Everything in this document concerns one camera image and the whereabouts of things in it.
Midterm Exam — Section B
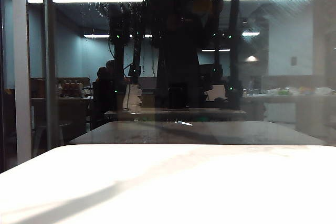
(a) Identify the grey metal pole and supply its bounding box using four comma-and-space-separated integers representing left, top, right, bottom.
43, 0, 59, 151

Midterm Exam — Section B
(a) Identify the large glass pane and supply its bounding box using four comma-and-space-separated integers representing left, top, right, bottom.
0, 0, 336, 147

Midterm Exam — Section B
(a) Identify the white frame pillar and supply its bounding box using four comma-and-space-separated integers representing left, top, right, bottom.
10, 0, 33, 166

